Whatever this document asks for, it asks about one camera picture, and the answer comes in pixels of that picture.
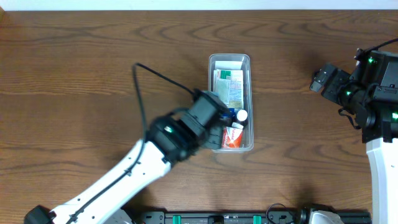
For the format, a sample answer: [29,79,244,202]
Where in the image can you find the blue Kool Fever box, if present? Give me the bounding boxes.
[227,70,244,112]

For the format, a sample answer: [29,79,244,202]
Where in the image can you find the white green medicine box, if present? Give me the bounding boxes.
[213,69,231,105]

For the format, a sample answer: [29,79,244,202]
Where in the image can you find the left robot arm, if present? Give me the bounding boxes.
[24,109,222,224]

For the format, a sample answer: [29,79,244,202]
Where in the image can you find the clear plastic container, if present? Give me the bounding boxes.
[208,54,254,153]

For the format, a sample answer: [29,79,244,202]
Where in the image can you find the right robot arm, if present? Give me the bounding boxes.
[310,47,397,223]

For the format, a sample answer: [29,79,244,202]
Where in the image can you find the red Panadol box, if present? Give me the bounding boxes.
[221,127,243,148]

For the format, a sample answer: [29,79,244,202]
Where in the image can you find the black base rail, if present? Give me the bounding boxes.
[127,203,373,224]

